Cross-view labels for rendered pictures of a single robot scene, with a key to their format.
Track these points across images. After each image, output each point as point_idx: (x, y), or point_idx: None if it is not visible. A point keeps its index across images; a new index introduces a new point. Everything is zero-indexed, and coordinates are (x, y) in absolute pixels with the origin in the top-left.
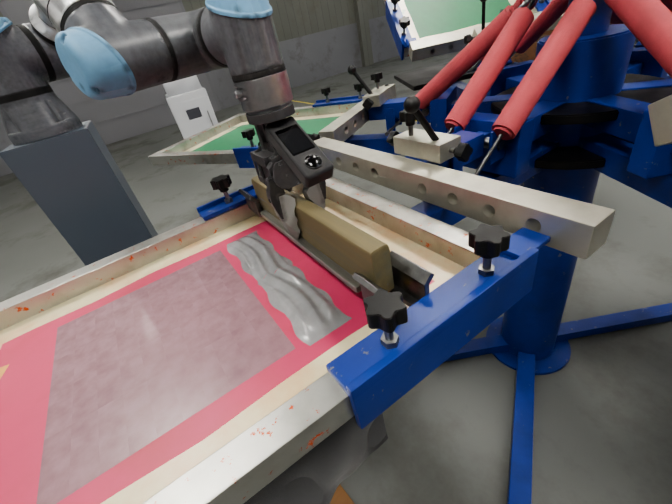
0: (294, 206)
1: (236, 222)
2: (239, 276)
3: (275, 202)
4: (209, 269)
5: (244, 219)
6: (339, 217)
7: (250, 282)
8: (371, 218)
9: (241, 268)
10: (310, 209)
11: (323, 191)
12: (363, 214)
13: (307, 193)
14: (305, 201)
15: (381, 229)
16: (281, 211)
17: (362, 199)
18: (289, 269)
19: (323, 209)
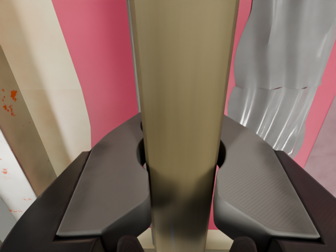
0: (224, 169)
1: (222, 251)
2: (320, 132)
3: (335, 217)
4: (330, 185)
5: (208, 250)
6: (79, 154)
7: (323, 100)
8: (18, 97)
9: (300, 150)
10: (195, 91)
11: (73, 174)
12: (29, 123)
13: (147, 192)
14: (167, 170)
15: (12, 46)
16: (288, 172)
17: (1, 147)
18: (253, 73)
19: (146, 30)
